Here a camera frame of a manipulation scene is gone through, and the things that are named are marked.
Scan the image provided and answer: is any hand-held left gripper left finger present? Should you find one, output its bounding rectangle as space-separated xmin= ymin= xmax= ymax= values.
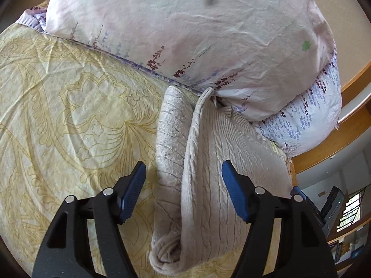
xmin=31 ymin=161 xmax=147 ymax=278

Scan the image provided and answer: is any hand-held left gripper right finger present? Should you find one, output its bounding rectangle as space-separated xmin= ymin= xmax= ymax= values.
xmin=221 ymin=160 xmax=338 ymax=278

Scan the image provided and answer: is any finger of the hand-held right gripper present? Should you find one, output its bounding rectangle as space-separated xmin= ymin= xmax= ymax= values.
xmin=291 ymin=186 xmax=325 ymax=233

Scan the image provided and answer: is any beige cable-knit sweater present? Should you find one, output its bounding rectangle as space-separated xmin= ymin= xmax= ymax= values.
xmin=149 ymin=85 xmax=293 ymax=275

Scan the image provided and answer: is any grey black appliance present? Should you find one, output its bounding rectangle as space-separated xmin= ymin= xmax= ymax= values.
xmin=321 ymin=186 xmax=349 ymax=236

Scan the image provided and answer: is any barred window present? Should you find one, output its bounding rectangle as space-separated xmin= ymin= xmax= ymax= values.
xmin=336 ymin=191 xmax=366 ymax=233

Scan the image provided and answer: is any wooden shelf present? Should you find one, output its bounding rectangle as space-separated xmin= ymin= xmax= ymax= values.
xmin=327 ymin=226 xmax=371 ymax=268

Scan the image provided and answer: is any wooden headboard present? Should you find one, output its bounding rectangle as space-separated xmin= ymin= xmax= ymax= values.
xmin=291 ymin=61 xmax=371 ymax=175

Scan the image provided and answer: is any white purple floral pillow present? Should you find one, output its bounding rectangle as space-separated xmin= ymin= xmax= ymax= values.
xmin=252 ymin=52 xmax=343 ymax=155

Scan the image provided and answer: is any yellow patterned bedsheet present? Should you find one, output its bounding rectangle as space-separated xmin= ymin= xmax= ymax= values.
xmin=0 ymin=0 xmax=294 ymax=278

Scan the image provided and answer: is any large floral pink pillow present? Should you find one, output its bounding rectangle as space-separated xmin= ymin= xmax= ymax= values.
xmin=16 ymin=0 xmax=337 ymax=122

